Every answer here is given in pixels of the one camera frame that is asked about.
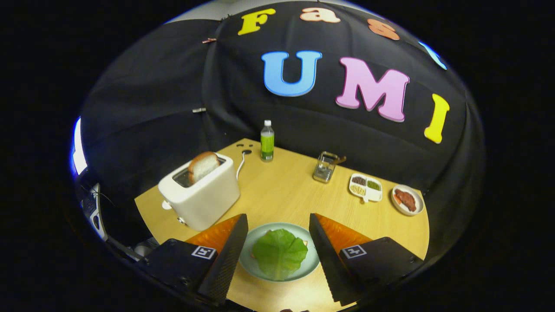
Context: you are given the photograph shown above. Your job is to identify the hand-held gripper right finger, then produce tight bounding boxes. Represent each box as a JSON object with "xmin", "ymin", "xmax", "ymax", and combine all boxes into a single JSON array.
[{"xmin": 309, "ymin": 213, "xmax": 423, "ymax": 306}]

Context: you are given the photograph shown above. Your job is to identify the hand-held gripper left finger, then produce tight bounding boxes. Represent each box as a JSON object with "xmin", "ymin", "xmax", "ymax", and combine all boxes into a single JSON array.
[{"xmin": 139, "ymin": 213, "xmax": 249, "ymax": 306}]

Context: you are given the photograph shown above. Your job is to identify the green lettuce leaf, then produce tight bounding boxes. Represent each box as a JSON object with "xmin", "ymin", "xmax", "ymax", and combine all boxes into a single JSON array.
[{"xmin": 252, "ymin": 229, "xmax": 309, "ymax": 281}]

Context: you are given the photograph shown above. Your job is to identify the white bread slice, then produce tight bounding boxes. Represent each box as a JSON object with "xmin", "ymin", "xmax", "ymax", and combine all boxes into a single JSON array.
[{"xmin": 188, "ymin": 151, "xmax": 220, "ymax": 184}]

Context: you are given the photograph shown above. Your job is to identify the pale green round plate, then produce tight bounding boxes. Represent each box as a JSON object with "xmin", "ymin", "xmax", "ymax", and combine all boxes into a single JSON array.
[{"xmin": 239, "ymin": 222, "xmax": 320, "ymax": 283}]

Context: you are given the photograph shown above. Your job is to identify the white toaster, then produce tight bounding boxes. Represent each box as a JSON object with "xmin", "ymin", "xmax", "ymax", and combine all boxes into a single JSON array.
[{"xmin": 158, "ymin": 153, "xmax": 241, "ymax": 231}]

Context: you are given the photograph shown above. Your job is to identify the white divided dish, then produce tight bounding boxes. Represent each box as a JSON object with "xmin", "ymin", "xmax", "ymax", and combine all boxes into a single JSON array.
[{"xmin": 349, "ymin": 173, "xmax": 383, "ymax": 203}]

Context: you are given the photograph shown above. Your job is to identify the red meat slices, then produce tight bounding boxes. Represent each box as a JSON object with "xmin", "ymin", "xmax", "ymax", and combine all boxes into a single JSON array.
[{"xmin": 394, "ymin": 188, "xmax": 418, "ymax": 213}]

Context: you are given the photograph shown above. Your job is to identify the white oval meat plate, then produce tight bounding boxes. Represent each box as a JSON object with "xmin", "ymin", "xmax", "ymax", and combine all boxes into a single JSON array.
[{"xmin": 391, "ymin": 184, "xmax": 424, "ymax": 216}]

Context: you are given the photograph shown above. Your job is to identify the green label water bottle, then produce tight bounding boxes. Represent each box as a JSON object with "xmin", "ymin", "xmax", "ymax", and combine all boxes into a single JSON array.
[{"xmin": 260, "ymin": 120, "xmax": 275, "ymax": 162}]

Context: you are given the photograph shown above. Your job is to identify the black backdrop cloth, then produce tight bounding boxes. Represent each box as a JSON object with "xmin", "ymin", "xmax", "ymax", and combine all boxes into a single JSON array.
[{"xmin": 80, "ymin": 0, "xmax": 485, "ymax": 260}]

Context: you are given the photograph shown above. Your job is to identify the bright light strip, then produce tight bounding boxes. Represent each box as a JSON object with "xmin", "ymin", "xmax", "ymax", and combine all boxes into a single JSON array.
[{"xmin": 71, "ymin": 117, "xmax": 87, "ymax": 176}]

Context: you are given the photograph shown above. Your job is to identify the metal wire utensil holder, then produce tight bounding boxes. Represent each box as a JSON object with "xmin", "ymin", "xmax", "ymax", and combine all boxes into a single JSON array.
[{"xmin": 313, "ymin": 151, "xmax": 340, "ymax": 184}]

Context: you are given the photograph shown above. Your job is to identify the white toaster cable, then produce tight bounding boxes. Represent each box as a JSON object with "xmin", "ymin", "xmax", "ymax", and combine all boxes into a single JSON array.
[{"xmin": 236, "ymin": 149, "xmax": 253, "ymax": 180}]

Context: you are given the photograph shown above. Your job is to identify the grey metal frame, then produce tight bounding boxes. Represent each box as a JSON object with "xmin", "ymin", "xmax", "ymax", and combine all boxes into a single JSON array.
[{"xmin": 82, "ymin": 182, "xmax": 109, "ymax": 241}]

